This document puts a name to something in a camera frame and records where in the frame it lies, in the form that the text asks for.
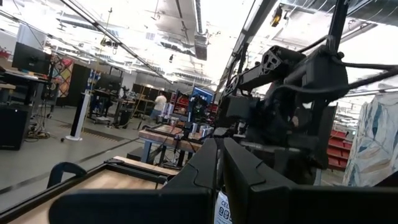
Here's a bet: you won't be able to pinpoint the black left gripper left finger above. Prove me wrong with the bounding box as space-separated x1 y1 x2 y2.
48 138 218 224

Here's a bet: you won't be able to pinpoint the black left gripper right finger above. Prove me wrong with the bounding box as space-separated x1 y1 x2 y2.
223 138 398 224

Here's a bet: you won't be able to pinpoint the Celsius Arctic Vibe can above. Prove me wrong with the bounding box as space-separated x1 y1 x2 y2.
214 189 233 224

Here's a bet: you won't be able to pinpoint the blue-lit monitor screen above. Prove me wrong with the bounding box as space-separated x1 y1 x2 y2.
190 86 216 106

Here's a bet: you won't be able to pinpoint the black rig overhead beam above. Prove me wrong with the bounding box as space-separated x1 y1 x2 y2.
217 0 277 91

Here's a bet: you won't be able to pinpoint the wooden workbench blue legs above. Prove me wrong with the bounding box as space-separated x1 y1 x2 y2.
138 123 215 169

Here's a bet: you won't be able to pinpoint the person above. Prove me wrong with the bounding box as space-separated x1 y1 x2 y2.
149 91 169 121

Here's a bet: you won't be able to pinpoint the red shelving rack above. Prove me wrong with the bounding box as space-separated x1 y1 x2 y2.
326 129 354 171

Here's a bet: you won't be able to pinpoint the white floor stand pillar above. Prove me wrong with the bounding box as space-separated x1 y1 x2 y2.
64 91 92 142

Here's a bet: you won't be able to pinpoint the white blue patterned cloth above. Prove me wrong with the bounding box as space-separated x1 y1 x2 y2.
341 92 398 188

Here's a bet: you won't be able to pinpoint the black computer monitor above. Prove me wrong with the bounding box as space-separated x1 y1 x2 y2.
94 73 123 93
11 42 53 75

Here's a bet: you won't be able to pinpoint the long ceiling light strip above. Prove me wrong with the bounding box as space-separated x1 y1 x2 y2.
58 0 174 85

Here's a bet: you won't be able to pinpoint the black computer tower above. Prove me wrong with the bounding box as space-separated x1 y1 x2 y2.
0 104 32 152

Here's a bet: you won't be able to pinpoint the colourful painted panel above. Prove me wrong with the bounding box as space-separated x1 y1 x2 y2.
51 55 75 98

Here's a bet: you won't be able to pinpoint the dark office desk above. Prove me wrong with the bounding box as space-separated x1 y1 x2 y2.
0 70 52 108

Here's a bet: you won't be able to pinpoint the black metal table frame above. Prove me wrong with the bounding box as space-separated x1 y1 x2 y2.
0 157 175 224

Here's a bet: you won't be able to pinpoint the silver ventilation duct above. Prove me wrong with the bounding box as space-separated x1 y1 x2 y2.
193 0 209 62

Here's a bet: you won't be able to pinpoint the yellow hanging cord reel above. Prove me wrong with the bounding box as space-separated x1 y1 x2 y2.
269 6 284 29

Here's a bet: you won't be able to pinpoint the black rig upright post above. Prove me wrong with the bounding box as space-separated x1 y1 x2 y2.
310 0 349 186

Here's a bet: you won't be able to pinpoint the black ceiling camera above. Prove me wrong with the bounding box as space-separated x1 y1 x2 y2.
99 37 118 50

